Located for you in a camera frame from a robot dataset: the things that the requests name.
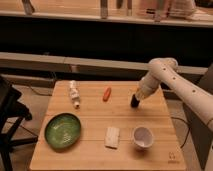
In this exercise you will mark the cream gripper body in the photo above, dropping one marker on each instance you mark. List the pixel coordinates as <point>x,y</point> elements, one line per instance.
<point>141,94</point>

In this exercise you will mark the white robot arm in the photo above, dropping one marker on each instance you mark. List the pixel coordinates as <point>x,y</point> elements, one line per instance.
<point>163,70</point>

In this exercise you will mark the orange carrot toy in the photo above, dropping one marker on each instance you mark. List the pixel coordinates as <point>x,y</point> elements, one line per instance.
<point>107,94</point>

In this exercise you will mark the white paper cup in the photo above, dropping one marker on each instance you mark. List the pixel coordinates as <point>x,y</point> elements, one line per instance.
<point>142,138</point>

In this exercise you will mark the white sponge block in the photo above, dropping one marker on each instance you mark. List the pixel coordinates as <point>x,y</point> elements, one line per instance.
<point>112,137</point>

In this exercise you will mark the green plate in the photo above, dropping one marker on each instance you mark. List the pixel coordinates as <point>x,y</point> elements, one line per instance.
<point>62,131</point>

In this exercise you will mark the black chair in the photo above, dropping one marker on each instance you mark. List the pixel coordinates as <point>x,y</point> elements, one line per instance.
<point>10,107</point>

